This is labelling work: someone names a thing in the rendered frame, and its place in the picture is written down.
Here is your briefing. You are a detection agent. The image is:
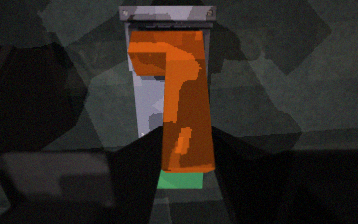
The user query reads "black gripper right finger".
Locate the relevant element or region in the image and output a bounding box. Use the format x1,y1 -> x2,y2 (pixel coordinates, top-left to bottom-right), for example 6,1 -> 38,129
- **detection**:
211,126 -> 358,224

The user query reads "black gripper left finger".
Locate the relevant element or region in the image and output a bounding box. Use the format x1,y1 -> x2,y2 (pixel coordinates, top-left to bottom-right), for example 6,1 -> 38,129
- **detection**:
0,126 -> 163,224

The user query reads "orange l-shaped part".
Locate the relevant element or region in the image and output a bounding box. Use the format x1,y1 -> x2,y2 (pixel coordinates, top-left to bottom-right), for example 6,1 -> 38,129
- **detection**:
128,31 -> 215,173

